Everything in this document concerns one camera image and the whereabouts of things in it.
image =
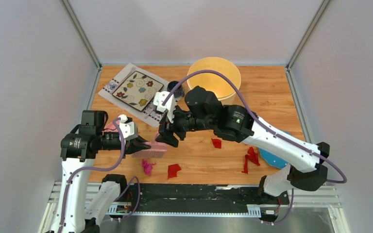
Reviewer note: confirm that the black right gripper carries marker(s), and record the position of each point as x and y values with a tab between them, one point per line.
166	135

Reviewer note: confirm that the pink dustpan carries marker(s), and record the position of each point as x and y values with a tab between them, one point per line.
112	127

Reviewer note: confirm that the blue polka dot plate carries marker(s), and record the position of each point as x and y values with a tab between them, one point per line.
272	159

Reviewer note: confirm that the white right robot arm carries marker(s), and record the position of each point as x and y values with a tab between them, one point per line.
304	169

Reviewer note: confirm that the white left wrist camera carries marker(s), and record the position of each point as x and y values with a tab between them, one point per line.
128	128

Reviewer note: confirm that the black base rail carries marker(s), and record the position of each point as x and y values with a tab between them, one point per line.
197	198

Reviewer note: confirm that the dark blue cup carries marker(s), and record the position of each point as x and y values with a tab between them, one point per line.
178	92

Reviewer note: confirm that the aluminium frame post right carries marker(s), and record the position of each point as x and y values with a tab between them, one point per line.
309	32

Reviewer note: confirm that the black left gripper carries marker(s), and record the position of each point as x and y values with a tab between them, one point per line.
135	145

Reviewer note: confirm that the red paper scrap long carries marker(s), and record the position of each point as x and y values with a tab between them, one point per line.
250	156

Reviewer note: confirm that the aluminium frame post left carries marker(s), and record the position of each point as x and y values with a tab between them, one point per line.
81	33

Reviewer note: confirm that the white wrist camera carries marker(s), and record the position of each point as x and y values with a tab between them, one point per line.
128	128
165	103

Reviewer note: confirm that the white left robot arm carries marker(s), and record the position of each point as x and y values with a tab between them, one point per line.
79	149

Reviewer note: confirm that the floral square plate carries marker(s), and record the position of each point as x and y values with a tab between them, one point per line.
137	90

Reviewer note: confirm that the red paper scrap centre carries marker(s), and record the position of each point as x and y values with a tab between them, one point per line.
217	143

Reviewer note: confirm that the red paper scrap front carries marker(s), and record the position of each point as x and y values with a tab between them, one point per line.
173	170

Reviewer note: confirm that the aluminium frame post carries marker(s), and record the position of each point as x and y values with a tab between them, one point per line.
309	32
81	33

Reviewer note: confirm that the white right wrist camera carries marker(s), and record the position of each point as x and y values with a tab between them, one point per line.
165	103

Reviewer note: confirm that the cream plastic bucket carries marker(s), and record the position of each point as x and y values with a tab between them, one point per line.
214	83

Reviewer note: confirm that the pink hand brush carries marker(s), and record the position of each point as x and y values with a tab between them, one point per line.
157	150

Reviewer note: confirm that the magenta paper scrap front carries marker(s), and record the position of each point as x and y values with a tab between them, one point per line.
147	167

